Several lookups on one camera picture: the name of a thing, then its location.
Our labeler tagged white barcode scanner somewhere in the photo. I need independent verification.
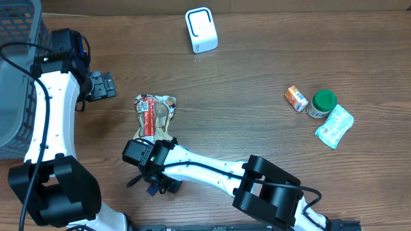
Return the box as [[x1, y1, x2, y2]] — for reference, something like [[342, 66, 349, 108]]
[[185, 7, 218, 53]]

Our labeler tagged brown snack pouch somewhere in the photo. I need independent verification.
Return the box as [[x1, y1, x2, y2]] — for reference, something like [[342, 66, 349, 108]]
[[134, 94, 177, 142]]

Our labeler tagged teal tissue packet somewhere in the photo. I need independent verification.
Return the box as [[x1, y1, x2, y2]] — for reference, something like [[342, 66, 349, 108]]
[[315, 105, 354, 149]]

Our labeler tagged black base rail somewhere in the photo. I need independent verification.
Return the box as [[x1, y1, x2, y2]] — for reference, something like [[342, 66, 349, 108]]
[[128, 220, 362, 231]]

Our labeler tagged yellow highlighter marker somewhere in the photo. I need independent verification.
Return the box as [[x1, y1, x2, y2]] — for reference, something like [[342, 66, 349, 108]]
[[147, 184, 159, 196]]

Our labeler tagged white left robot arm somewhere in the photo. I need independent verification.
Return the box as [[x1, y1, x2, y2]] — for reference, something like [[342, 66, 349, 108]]
[[8, 28, 132, 231]]

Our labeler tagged orange juice carton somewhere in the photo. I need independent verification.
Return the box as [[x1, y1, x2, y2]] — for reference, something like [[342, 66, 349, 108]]
[[284, 85, 308, 112]]

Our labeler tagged green lid jar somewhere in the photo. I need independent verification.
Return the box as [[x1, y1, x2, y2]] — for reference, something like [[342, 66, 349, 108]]
[[306, 89, 337, 119]]

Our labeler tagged grey plastic mesh basket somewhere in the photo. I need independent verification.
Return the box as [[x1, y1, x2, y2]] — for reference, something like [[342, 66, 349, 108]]
[[1, 0, 51, 160]]

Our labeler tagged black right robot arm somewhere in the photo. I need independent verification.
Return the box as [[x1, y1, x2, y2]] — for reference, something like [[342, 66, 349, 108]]
[[122, 138, 332, 230]]

